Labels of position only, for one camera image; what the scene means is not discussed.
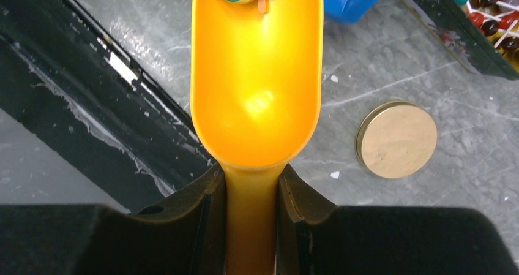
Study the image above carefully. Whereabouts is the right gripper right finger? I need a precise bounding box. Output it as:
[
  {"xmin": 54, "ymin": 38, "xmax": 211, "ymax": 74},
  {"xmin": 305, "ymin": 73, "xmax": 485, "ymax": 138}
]
[{"xmin": 277, "ymin": 166, "xmax": 518, "ymax": 274}]

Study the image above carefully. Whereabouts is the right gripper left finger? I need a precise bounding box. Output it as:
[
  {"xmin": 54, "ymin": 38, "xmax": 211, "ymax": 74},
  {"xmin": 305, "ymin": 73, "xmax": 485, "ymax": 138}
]
[{"xmin": 1, "ymin": 165, "xmax": 226, "ymax": 274}]

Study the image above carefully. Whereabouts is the orange plastic scoop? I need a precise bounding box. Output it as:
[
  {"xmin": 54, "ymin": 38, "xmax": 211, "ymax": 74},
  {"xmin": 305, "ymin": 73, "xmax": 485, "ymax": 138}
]
[{"xmin": 190, "ymin": 0, "xmax": 324, "ymax": 274}]

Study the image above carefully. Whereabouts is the gold square candy tin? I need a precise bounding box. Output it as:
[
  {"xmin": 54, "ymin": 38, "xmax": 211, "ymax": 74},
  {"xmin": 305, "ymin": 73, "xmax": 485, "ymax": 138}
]
[{"xmin": 402, "ymin": 0, "xmax": 518, "ymax": 80}]

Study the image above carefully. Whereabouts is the gold round jar lid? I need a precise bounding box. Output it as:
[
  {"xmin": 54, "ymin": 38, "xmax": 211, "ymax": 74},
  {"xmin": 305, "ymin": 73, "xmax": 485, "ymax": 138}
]
[{"xmin": 355, "ymin": 100, "xmax": 438, "ymax": 179}]

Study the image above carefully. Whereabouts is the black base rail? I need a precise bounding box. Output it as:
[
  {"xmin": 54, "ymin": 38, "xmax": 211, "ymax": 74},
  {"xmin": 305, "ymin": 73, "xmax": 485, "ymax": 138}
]
[{"xmin": 1, "ymin": 0, "xmax": 215, "ymax": 213}]

